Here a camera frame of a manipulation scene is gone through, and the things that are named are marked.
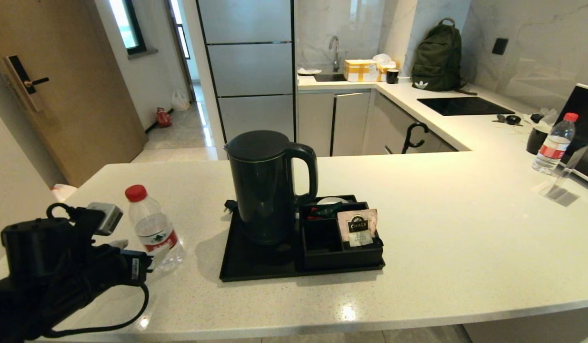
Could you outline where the clear water bottle green logo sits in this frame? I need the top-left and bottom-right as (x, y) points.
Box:
(125, 184), (186, 273)

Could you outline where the black electric kettle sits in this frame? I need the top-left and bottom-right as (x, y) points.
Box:
(224, 130), (319, 246)

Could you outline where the pink tea bag packet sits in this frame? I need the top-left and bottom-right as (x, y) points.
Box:
(337, 209), (379, 247)

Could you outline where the black cylindrical container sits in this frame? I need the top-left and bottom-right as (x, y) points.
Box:
(526, 125), (549, 155)

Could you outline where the clear water bottle red label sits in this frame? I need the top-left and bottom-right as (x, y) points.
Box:
(531, 112), (579, 175)

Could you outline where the black rectangular serving tray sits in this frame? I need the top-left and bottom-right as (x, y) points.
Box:
(219, 194), (386, 282)

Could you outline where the wooden door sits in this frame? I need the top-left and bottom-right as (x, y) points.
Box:
(0, 0), (148, 187)

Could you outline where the white plastic bag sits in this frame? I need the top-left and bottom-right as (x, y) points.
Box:
(171, 89), (191, 111)

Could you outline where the black compartment organizer box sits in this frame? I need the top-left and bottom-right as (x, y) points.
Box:
(299, 202), (385, 271)

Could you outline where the dark green red sachet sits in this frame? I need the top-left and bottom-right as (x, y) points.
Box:
(306, 201), (344, 220)

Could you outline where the silver refrigerator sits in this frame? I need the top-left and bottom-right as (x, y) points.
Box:
(197, 0), (297, 155)

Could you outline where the dark framed window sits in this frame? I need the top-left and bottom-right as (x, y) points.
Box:
(108, 0), (147, 55)

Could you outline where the grey cabinet door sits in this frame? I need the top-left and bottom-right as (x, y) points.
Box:
(298, 92), (335, 157)
(333, 91), (371, 157)

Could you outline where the chrome sink faucet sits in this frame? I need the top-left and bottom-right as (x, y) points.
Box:
(329, 35), (341, 72)

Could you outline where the grey corner cabinet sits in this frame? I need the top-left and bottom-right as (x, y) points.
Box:
(363, 91), (458, 155)

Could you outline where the white box yellow tape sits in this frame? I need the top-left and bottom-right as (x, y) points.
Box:
(343, 59), (379, 82)

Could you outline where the black induction cooktop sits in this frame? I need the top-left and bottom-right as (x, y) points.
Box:
(417, 97), (515, 116)

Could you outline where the green backpack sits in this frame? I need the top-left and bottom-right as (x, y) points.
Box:
(411, 18), (478, 95)

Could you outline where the clear acrylic sign holder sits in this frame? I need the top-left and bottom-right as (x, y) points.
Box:
(538, 143), (588, 206)

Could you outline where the crumpled clear plastic wrap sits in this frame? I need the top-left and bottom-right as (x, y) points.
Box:
(530, 109), (559, 128)

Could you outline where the white framed black appliance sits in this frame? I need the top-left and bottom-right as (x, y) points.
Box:
(556, 83), (588, 187)

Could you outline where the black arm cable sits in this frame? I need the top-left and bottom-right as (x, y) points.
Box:
(37, 203), (150, 339)

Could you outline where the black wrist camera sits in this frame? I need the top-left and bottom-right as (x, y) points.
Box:
(1, 202), (124, 286)

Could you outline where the black door lock handle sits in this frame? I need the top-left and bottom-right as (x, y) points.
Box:
(3, 55), (50, 112)

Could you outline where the black umbrella hook handle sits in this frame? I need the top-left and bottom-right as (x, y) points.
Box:
(401, 122), (429, 154)

